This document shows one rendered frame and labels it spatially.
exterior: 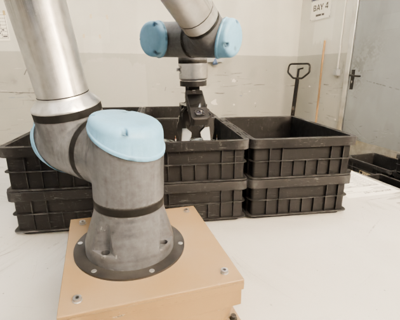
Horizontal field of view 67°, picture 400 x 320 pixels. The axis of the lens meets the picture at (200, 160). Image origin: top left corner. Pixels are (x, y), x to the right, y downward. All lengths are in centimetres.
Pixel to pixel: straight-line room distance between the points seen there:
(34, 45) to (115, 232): 30
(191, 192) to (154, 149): 36
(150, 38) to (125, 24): 360
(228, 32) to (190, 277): 44
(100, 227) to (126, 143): 15
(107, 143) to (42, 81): 16
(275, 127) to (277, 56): 384
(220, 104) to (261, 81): 75
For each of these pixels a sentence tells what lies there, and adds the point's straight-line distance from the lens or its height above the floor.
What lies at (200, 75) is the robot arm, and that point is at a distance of 79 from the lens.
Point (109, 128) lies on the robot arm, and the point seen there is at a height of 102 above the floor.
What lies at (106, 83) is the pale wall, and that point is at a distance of 424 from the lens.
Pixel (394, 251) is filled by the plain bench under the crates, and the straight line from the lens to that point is 85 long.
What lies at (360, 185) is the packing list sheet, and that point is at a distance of 124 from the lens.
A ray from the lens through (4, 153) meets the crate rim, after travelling 82.
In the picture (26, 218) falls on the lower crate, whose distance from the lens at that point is 87.
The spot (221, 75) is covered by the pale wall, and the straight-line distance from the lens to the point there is 459.
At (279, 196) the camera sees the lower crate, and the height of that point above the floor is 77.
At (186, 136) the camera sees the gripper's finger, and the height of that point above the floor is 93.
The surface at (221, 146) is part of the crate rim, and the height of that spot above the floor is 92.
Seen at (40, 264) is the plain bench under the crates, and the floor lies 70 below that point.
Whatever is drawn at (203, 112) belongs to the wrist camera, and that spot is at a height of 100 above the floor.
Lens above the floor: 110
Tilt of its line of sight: 16 degrees down
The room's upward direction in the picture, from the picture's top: straight up
